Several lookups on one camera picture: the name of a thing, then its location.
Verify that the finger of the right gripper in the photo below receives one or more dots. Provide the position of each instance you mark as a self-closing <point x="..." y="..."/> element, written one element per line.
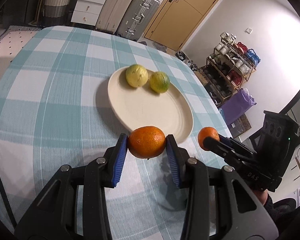
<point x="219" y="147"/>
<point x="237" y="146"/>

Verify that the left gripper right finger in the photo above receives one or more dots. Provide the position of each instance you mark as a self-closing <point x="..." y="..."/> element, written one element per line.
<point x="175" y="160"/>

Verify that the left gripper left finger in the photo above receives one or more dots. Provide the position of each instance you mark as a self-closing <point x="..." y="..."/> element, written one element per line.
<point x="118" y="159"/>

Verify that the small orange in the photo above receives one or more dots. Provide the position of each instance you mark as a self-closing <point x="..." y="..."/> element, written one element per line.
<point x="205" y="133"/>

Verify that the large orange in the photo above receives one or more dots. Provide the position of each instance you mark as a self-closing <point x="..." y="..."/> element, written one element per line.
<point x="147" y="142"/>

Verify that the person's right hand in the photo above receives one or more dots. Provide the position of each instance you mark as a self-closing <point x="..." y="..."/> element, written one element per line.
<point x="261" y="195"/>

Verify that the purple bag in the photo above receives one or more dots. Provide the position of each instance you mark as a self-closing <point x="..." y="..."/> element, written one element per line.
<point x="237" y="105"/>

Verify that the cream oval plate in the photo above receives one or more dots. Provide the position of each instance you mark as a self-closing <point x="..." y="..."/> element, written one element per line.
<point x="138" y="107"/>

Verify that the green lime fruit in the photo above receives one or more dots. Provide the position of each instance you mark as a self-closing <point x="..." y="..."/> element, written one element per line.
<point x="159" y="82"/>

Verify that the wooden shoe rack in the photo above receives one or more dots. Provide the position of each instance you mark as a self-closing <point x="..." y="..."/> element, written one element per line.
<point x="229" y="67"/>

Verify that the checkered teal tablecloth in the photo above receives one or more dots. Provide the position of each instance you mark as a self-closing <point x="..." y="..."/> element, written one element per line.
<point x="54" y="110"/>

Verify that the yellow guava fruit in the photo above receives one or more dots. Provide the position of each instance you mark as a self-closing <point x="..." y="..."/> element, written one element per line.
<point x="136" y="75"/>

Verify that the wooden door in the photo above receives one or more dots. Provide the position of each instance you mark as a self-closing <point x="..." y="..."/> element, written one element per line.
<point x="176" y="20"/>

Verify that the silver suitcase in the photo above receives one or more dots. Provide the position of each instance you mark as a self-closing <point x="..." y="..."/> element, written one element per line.
<point x="136" y="18"/>

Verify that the beige suitcase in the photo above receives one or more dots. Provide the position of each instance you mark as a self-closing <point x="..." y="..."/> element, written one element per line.
<point x="111" y="15"/>

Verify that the woven laundry basket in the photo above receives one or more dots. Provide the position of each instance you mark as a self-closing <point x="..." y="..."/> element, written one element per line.
<point x="54" y="12"/>

